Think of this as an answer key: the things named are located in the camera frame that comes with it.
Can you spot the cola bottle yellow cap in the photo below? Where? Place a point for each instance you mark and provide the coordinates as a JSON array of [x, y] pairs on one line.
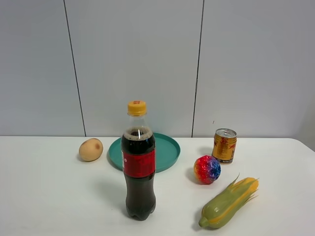
[[138, 147]]

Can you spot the gold energy drink can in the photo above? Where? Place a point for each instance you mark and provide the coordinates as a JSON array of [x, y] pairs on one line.
[[224, 145]]

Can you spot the teal round plate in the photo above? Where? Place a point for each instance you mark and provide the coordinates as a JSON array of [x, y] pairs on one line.
[[167, 153]]

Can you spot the rainbow coloured ball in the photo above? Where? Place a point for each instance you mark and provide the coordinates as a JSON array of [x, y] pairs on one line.
[[207, 169]]

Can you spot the toy corn cob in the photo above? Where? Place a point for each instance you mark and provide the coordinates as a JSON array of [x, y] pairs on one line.
[[220, 210]]

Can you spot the brown potato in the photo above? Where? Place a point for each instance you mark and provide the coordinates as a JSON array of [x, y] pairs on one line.
[[91, 150]]

